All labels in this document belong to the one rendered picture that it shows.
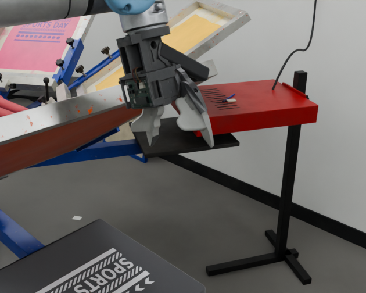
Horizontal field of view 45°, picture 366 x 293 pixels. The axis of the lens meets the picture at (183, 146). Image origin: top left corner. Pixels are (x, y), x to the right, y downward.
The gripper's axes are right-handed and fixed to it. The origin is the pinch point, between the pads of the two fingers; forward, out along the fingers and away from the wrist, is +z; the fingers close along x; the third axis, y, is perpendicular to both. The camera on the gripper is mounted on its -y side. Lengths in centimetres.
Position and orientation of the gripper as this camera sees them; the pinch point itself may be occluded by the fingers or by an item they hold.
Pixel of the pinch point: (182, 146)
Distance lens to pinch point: 75.3
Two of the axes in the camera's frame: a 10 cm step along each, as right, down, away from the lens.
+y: -6.9, 3.1, -6.6
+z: 2.1, 9.5, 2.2
